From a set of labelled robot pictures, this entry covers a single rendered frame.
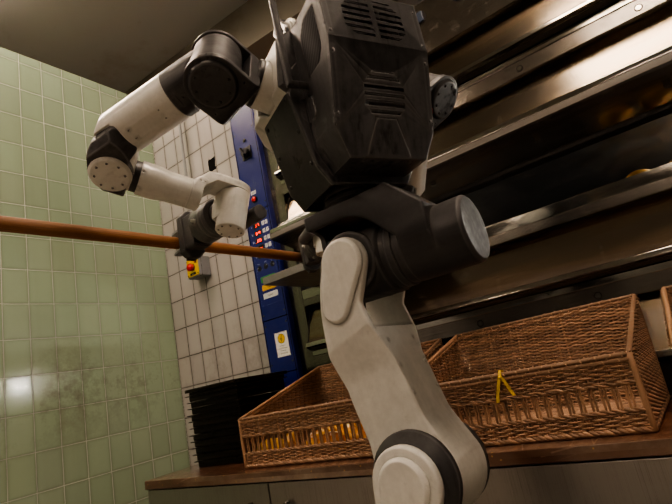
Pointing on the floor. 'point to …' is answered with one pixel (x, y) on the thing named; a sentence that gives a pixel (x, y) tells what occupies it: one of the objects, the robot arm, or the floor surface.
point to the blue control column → (250, 173)
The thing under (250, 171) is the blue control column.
